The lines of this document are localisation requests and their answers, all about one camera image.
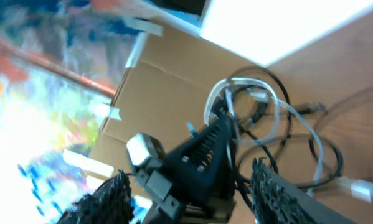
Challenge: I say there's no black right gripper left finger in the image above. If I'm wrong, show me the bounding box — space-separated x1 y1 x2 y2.
57 170 134 224

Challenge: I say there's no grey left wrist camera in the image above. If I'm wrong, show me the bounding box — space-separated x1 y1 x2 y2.
126 133 166 167

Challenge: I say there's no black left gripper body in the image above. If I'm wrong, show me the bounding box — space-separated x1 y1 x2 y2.
135 118 237 224

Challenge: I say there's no white cable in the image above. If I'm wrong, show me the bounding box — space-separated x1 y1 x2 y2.
203 77 373 205

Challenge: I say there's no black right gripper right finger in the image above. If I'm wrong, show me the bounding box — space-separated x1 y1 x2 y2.
250 159 353 224

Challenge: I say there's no cardboard box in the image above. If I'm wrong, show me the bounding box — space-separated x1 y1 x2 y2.
89 18 268 224

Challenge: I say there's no black cable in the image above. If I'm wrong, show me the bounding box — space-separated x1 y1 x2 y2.
219 65 344 203

